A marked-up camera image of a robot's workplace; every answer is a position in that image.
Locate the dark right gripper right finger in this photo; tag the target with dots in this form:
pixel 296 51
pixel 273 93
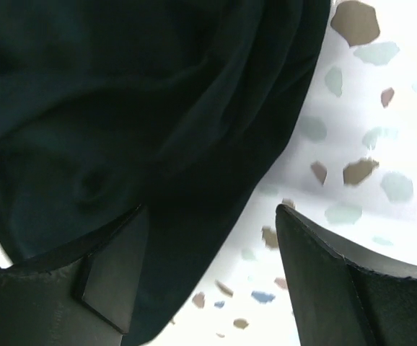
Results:
pixel 342 293

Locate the black t shirt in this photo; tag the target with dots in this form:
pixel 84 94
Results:
pixel 181 106

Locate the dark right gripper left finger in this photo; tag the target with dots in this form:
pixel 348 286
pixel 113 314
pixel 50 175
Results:
pixel 81 293

